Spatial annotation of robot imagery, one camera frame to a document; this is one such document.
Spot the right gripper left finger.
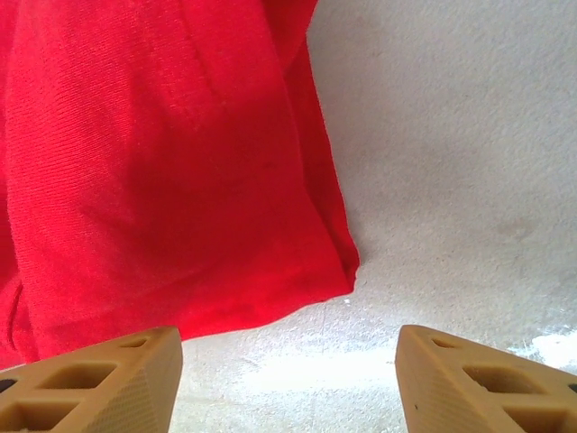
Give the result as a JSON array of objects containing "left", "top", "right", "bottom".
[{"left": 0, "top": 327, "right": 184, "bottom": 433}]

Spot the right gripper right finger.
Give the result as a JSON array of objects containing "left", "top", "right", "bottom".
[{"left": 395, "top": 324, "right": 577, "bottom": 433}]

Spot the red t-shirt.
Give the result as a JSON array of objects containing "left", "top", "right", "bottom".
[{"left": 0, "top": 0, "right": 361, "bottom": 367}]

